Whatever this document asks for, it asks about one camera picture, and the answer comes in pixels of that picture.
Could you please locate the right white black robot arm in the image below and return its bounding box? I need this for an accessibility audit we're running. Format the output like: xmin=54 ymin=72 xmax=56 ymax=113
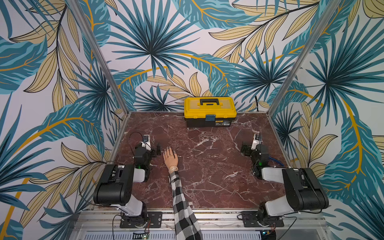
xmin=241 ymin=144 xmax=329 ymax=227

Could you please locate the checkered sleeve mannequin forearm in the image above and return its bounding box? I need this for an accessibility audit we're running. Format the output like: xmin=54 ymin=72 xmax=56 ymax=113
xmin=170 ymin=171 xmax=203 ymax=240

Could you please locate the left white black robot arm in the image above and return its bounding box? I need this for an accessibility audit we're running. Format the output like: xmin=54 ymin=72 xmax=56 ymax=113
xmin=93 ymin=142 xmax=162 ymax=229

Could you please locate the mannequin hand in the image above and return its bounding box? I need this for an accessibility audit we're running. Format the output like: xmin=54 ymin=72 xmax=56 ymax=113
xmin=163 ymin=147 xmax=179 ymax=173

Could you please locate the yellow black toolbox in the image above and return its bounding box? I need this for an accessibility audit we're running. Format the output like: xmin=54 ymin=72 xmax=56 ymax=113
xmin=184 ymin=97 xmax=237 ymax=128

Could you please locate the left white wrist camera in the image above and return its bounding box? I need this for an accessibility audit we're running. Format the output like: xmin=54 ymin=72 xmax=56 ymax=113
xmin=142 ymin=135 xmax=152 ymax=151

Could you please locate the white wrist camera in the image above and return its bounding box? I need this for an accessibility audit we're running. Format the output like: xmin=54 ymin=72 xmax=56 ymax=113
xmin=142 ymin=135 xmax=152 ymax=151
xmin=251 ymin=134 xmax=262 ymax=150

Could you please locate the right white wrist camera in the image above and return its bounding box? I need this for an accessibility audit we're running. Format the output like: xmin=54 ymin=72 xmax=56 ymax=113
xmin=251 ymin=134 xmax=262 ymax=150

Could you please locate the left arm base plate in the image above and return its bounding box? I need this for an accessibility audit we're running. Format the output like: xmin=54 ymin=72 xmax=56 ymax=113
xmin=120 ymin=212 xmax=163 ymax=229

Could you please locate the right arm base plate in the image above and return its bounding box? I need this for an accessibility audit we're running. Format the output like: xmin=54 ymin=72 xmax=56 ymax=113
xmin=238 ymin=211 xmax=285 ymax=228

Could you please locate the right aluminium frame post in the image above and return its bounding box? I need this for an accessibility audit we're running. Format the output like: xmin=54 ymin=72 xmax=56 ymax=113
xmin=267 ymin=0 xmax=341 ymax=117

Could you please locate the aluminium frame post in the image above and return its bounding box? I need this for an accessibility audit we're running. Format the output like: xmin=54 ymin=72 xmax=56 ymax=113
xmin=68 ymin=0 xmax=129 ymax=116
xmin=267 ymin=0 xmax=341 ymax=117

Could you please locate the left aluminium frame post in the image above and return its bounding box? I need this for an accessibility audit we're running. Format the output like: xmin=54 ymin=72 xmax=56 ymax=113
xmin=68 ymin=0 xmax=129 ymax=116

